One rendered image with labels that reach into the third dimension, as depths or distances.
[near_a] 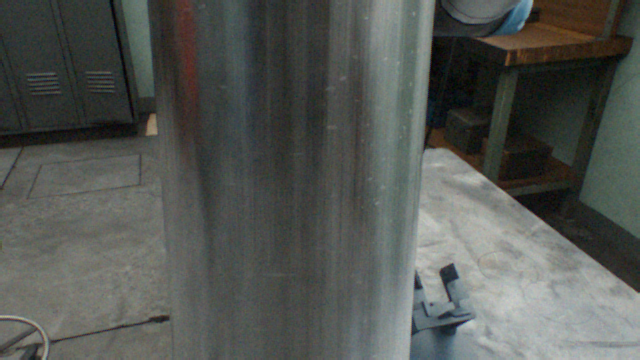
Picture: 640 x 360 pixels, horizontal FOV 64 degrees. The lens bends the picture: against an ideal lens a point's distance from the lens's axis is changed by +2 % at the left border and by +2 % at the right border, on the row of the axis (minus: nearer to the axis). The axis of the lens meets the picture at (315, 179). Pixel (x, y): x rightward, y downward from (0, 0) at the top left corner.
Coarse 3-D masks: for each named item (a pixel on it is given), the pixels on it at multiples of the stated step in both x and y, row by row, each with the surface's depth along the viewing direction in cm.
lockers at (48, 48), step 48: (0, 0) 280; (48, 0) 286; (96, 0) 286; (0, 48) 290; (48, 48) 296; (96, 48) 299; (0, 96) 300; (48, 96) 308; (96, 96) 312; (0, 144) 316
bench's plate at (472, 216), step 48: (432, 192) 103; (480, 192) 103; (432, 240) 88; (480, 240) 88; (528, 240) 88; (432, 288) 77; (480, 288) 77; (528, 288) 77; (576, 288) 77; (624, 288) 77; (480, 336) 68; (528, 336) 68; (576, 336) 68; (624, 336) 68
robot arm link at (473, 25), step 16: (448, 0) 44; (464, 0) 41; (480, 0) 39; (496, 0) 38; (512, 0) 38; (528, 0) 47; (448, 16) 47; (464, 16) 45; (480, 16) 43; (496, 16) 44; (512, 16) 48; (432, 32) 51; (448, 32) 50; (464, 32) 50; (480, 32) 50; (496, 32) 50; (512, 32) 50
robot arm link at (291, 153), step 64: (192, 0) 12; (256, 0) 12; (320, 0) 12; (384, 0) 12; (192, 64) 13; (256, 64) 12; (320, 64) 12; (384, 64) 13; (192, 128) 13; (256, 128) 12; (320, 128) 12; (384, 128) 13; (192, 192) 14; (256, 192) 13; (320, 192) 13; (384, 192) 14; (192, 256) 14; (256, 256) 13; (320, 256) 13; (384, 256) 14; (192, 320) 15; (256, 320) 14; (320, 320) 14; (384, 320) 15
